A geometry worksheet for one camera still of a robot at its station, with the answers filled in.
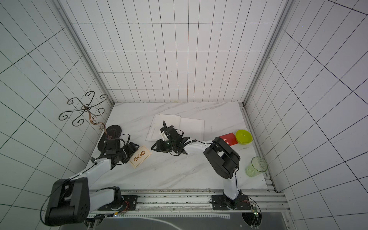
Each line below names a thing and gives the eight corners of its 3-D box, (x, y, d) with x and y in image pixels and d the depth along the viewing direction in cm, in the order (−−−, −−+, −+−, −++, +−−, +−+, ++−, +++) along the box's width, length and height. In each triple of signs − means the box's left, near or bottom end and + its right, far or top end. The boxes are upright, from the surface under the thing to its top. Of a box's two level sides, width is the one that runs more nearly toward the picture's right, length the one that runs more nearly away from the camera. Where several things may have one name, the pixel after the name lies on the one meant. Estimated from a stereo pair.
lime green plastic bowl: (236, 146, 96) (239, 142, 92) (233, 132, 104) (235, 128, 100) (251, 146, 97) (254, 143, 92) (247, 132, 104) (249, 128, 100)
